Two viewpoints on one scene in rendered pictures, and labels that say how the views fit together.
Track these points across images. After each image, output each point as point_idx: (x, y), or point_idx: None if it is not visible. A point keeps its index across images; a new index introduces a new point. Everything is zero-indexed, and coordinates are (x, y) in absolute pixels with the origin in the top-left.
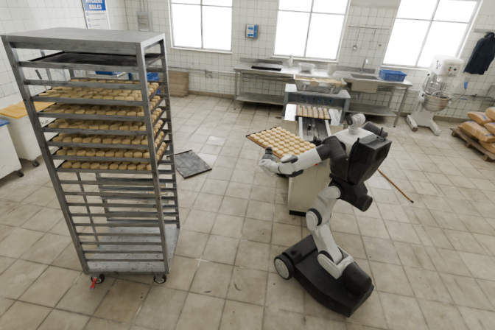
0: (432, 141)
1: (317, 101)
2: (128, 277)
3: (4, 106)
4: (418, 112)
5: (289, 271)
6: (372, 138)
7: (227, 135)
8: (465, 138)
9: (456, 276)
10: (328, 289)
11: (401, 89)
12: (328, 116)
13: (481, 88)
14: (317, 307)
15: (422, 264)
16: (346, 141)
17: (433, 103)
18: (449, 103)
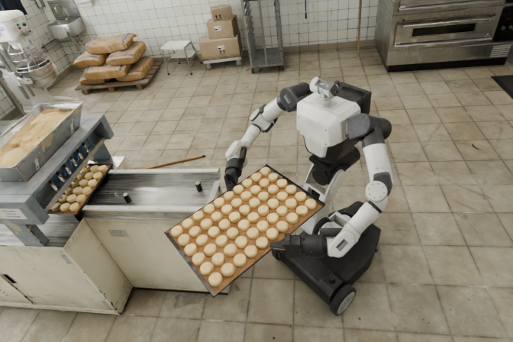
0: (89, 111)
1: (72, 161)
2: None
3: None
4: (32, 98)
5: (354, 288)
6: (339, 91)
7: None
8: (103, 86)
9: (299, 154)
10: (366, 246)
11: None
12: (97, 166)
13: (39, 35)
14: (372, 269)
15: (291, 172)
16: (353, 111)
17: (44, 75)
18: (53, 65)
